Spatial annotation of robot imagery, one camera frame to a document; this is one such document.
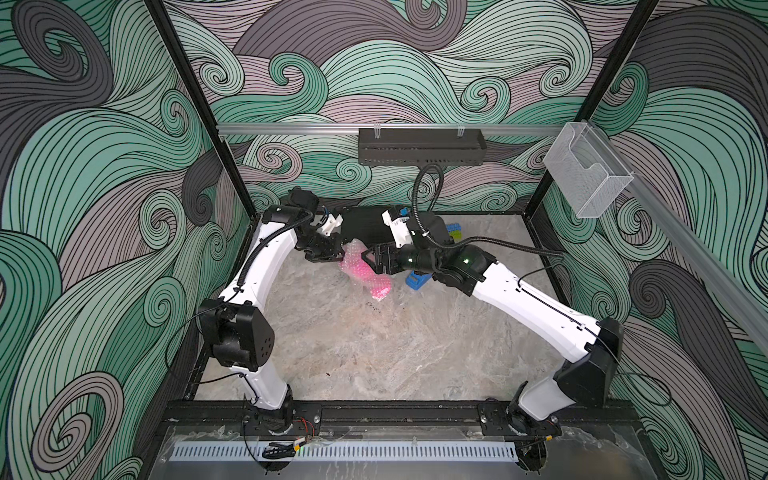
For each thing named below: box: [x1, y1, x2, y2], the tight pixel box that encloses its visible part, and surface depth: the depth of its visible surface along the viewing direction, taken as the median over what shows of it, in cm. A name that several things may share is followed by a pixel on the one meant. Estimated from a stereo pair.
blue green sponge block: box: [446, 222, 463, 243], surface depth 116 cm
